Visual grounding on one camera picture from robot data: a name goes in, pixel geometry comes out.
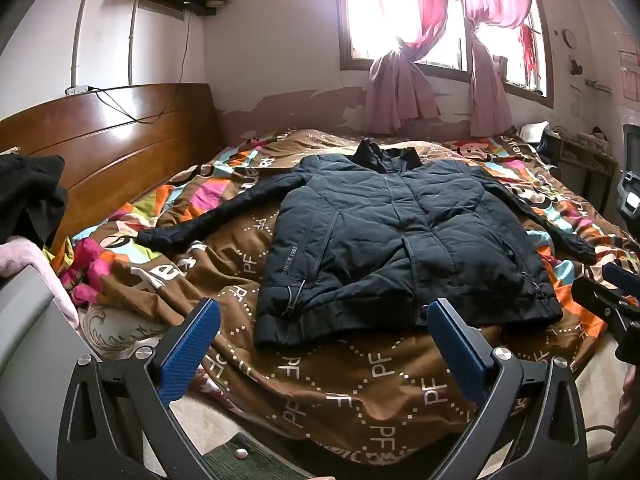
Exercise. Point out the pink curtain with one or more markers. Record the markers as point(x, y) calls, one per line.
point(487, 95)
point(395, 90)

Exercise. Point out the dark desk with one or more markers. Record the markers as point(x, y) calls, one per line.
point(580, 155)

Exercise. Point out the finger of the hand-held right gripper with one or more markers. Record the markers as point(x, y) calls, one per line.
point(597, 297)
point(622, 274)

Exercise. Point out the dark padded jacket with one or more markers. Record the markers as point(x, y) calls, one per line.
point(375, 235)

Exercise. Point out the pink curtains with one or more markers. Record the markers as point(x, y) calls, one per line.
point(456, 20)

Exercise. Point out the white power strip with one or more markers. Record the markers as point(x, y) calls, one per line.
point(76, 89)

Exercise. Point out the round wall clock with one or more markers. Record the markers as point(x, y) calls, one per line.
point(568, 36)

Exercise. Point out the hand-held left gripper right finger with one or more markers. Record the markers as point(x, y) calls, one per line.
point(457, 347)

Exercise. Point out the pink cloth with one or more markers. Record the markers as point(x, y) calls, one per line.
point(25, 260)

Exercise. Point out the wall calendar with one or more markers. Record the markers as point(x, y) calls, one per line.
point(627, 75)

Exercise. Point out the black clothing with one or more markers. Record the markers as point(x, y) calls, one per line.
point(30, 195)

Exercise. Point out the dark wall shelf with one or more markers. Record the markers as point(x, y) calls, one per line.
point(195, 9)

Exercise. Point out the black office chair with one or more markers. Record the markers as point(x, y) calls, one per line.
point(631, 180)

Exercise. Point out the white pillow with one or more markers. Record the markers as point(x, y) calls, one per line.
point(532, 132)

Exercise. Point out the wooden headboard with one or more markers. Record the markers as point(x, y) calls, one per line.
point(100, 140)

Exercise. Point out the white wall pipe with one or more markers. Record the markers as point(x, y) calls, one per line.
point(132, 35)
point(82, 20)

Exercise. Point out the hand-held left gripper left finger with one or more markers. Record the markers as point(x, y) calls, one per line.
point(192, 345)

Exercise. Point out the dark wall hook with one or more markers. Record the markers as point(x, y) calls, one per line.
point(576, 66)

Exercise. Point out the white patterned bed sheet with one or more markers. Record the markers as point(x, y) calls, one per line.
point(115, 330)

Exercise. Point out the brown colourful printed blanket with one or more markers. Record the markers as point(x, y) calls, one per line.
point(350, 390)

